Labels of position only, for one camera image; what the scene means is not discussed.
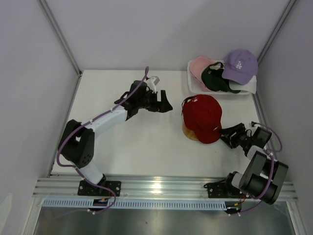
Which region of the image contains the left aluminium frame post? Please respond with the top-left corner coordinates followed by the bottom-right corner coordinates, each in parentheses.
top-left (37, 0), bottom-right (82, 77)

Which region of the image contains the white perforated plastic basket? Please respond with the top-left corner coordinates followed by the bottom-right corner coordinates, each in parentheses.
top-left (187, 60), bottom-right (251, 95)

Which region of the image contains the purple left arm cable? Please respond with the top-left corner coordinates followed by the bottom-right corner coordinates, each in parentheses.
top-left (56, 66), bottom-right (150, 211)

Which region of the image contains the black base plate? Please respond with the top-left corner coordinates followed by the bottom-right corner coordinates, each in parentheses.
top-left (77, 181), bottom-right (122, 197)
top-left (203, 182), bottom-right (251, 199)

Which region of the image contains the lavender LA baseball cap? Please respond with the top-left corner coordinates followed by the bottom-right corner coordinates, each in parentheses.
top-left (222, 49), bottom-right (258, 85)

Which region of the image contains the aluminium mounting rail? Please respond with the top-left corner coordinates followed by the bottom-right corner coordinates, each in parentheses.
top-left (32, 174), bottom-right (299, 202)

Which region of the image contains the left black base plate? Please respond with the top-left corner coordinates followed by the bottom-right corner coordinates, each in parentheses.
top-left (77, 181), bottom-right (122, 197)

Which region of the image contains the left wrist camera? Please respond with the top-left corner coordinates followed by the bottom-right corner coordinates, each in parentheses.
top-left (146, 76), bottom-right (160, 93)

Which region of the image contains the red LA baseball cap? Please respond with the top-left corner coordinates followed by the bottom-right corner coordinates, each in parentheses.
top-left (181, 94), bottom-right (223, 144)

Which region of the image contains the pink baseball cap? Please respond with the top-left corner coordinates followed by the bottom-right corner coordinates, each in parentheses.
top-left (189, 56), bottom-right (215, 89)

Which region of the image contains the aluminium frame post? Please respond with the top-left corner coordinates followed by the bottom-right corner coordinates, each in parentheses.
top-left (37, 0), bottom-right (82, 77)
top-left (257, 0), bottom-right (298, 65)

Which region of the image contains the white baseball cap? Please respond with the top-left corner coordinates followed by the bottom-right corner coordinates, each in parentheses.
top-left (229, 76), bottom-right (257, 94)

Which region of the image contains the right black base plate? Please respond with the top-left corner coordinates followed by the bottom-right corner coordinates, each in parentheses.
top-left (203, 182), bottom-right (251, 199)

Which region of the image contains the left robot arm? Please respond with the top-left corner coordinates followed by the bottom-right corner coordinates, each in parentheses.
top-left (56, 76), bottom-right (173, 196)

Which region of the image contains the white slotted cable duct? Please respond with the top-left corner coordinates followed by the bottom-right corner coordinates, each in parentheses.
top-left (43, 198), bottom-right (227, 211)

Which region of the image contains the wooden hat stand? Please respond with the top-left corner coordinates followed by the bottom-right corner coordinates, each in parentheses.
top-left (182, 123), bottom-right (198, 141)

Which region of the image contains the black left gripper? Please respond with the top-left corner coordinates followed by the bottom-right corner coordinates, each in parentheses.
top-left (137, 90), bottom-right (173, 114)

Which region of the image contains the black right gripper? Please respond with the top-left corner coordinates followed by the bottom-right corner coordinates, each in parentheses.
top-left (218, 123), bottom-right (253, 149)

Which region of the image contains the dark green NY baseball cap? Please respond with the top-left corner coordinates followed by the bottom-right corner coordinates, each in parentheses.
top-left (201, 62), bottom-right (241, 94)

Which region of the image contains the right aluminium frame post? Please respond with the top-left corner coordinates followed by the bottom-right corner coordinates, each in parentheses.
top-left (257, 0), bottom-right (298, 65)

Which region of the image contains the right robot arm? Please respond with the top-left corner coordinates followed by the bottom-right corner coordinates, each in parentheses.
top-left (219, 121), bottom-right (289, 205)

